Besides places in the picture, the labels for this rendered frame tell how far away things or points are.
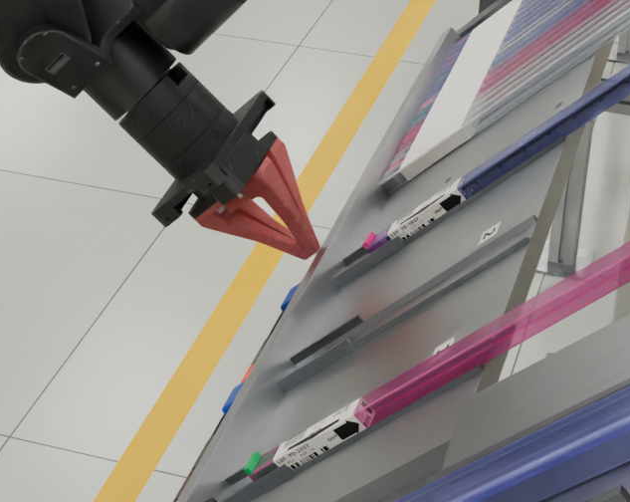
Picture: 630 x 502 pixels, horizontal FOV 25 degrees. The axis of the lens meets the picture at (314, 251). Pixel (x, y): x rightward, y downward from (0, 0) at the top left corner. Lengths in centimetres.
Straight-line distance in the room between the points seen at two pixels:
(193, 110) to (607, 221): 151
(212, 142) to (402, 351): 23
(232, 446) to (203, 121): 23
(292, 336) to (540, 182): 18
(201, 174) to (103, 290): 130
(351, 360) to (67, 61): 25
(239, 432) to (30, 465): 110
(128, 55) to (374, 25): 205
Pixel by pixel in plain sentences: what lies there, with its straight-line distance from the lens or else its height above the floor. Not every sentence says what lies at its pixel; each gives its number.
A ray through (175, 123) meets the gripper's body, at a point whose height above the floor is 82.
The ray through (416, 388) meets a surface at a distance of 69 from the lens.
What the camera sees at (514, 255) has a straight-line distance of 76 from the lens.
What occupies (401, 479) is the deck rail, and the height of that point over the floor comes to 85.
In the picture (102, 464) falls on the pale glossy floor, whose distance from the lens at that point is 190.
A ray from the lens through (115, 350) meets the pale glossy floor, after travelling 207.
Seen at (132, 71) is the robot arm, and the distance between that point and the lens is 92.
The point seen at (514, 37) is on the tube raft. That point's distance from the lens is 110.
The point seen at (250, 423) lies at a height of 73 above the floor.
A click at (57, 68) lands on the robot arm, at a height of 88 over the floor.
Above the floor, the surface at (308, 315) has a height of 73.
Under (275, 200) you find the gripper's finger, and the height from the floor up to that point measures 77.
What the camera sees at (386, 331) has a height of 78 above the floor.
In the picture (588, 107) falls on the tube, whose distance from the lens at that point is 84.
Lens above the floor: 127
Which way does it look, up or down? 34 degrees down
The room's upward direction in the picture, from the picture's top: straight up
